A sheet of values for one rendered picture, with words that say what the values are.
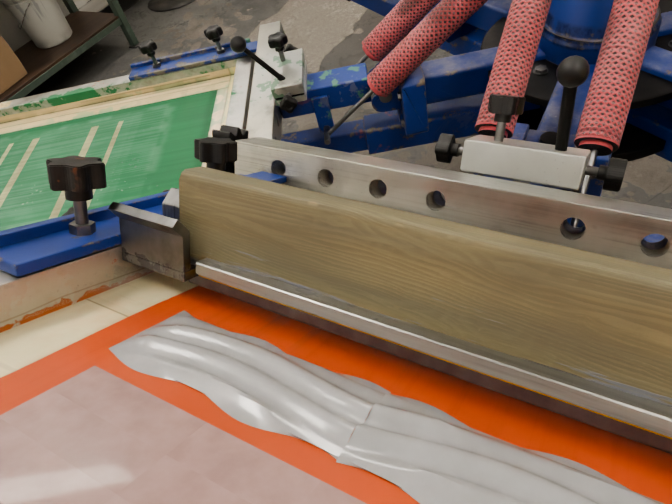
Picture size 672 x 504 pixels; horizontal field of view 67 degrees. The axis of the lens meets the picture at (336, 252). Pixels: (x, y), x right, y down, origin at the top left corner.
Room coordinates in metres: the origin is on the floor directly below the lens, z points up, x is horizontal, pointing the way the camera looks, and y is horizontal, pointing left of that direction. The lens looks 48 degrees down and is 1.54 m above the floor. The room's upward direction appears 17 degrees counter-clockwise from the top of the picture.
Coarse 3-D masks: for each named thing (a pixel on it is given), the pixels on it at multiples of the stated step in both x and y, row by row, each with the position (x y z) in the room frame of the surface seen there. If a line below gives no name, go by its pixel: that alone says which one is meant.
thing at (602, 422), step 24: (216, 288) 0.28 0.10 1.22; (288, 312) 0.24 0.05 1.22; (360, 336) 0.20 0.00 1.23; (432, 360) 0.16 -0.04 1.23; (480, 384) 0.14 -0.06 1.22; (504, 384) 0.13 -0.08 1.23; (552, 408) 0.11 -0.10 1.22; (576, 408) 0.10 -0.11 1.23; (624, 432) 0.09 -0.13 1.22; (648, 432) 0.08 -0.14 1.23
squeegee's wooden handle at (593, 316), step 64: (192, 192) 0.32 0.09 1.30; (256, 192) 0.29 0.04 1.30; (192, 256) 0.30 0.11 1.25; (256, 256) 0.26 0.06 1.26; (320, 256) 0.23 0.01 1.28; (384, 256) 0.21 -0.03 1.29; (448, 256) 0.19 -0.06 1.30; (512, 256) 0.17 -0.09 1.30; (576, 256) 0.16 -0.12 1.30; (448, 320) 0.17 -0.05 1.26; (512, 320) 0.15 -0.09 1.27; (576, 320) 0.13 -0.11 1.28; (640, 320) 0.12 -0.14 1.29; (640, 384) 0.10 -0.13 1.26
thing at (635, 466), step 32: (416, 384) 0.15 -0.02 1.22; (448, 384) 0.15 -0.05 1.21; (480, 416) 0.12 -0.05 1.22; (512, 416) 0.11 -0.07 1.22; (544, 416) 0.11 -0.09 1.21; (544, 448) 0.09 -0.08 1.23; (576, 448) 0.09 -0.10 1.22; (608, 448) 0.08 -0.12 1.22; (640, 448) 0.08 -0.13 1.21; (352, 480) 0.09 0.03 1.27; (384, 480) 0.09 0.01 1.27; (640, 480) 0.06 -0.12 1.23
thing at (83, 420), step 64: (128, 320) 0.25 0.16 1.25; (256, 320) 0.24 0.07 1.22; (0, 384) 0.19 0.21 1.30; (64, 384) 0.19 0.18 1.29; (128, 384) 0.18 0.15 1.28; (384, 384) 0.15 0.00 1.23; (0, 448) 0.14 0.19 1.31; (64, 448) 0.13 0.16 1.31; (128, 448) 0.13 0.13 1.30; (192, 448) 0.12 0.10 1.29; (256, 448) 0.12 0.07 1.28; (320, 448) 0.11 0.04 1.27
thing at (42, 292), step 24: (72, 264) 0.30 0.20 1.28; (96, 264) 0.31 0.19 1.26; (120, 264) 0.32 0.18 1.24; (0, 288) 0.27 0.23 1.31; (24, 288) 0.27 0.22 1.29; (48, 288) 0.28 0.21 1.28; (72, 288) 0.29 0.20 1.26; (96, 288) 0.30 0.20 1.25; (0, 312) 0.26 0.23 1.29; (24, 312) 0.26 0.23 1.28; (48, 312) 0.27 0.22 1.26
